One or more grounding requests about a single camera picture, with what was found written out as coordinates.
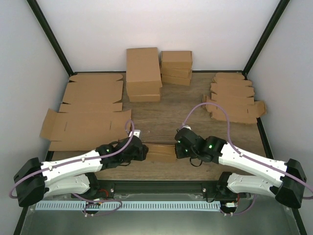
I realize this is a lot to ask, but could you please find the small cardboard box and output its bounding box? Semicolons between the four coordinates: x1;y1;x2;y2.
146;143;177;163

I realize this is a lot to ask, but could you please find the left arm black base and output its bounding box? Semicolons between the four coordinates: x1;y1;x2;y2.
79;181;115;200

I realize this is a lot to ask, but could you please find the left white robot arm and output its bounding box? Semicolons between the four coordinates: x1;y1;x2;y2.
14;136;149;207

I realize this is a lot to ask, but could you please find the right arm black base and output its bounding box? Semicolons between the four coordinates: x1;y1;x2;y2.
201;180;238;201

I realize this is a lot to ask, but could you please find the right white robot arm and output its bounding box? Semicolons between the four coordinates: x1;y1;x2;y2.
175;127;307;209

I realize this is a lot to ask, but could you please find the bottom large folded box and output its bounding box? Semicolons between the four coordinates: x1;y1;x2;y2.
129;94;161;102

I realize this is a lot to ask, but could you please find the large folded box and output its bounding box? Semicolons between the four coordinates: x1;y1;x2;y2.
126;47;162;96
129;94;161;102

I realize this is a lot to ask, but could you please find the bottom small folded box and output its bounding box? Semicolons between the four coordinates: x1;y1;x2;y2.
161;74;191;86

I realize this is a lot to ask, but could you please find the small folded box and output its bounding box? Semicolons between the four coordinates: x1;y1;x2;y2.
161;50;193;69
160;65;192;79
161;74;191;86

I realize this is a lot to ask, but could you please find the top large folded box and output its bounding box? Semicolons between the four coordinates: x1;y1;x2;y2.
126;47;162;96

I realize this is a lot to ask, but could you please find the middle small folded box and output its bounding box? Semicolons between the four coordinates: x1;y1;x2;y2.
160;65;192;79

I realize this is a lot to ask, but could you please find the top small folded box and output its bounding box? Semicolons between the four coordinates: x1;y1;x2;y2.
161;50;193;69

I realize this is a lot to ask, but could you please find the large flat cardboard blank stack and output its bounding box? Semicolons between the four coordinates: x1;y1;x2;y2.
40;73;132;151

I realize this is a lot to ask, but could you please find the small flat cardboard blank stack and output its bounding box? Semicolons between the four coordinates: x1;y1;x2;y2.
202;72;267;124

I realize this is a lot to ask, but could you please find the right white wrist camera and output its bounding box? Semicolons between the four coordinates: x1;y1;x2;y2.
181;125;192;130

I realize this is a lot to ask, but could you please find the black front frame rail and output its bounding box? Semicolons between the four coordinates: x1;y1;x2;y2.
29;180;290;196

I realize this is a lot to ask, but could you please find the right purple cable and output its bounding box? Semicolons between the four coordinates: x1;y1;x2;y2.
182;102;313;217

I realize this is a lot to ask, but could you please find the light blue slotted cable duct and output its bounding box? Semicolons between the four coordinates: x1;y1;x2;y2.
35;201;221;212

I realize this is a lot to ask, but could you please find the left black frame post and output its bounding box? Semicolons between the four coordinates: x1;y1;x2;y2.
26;0;74;76

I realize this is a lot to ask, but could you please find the black frame post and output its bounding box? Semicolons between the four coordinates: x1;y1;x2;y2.
26;0;74;76
243;0;290;75

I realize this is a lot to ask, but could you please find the right black frame post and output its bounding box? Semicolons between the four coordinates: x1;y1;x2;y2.
243;0;290;75

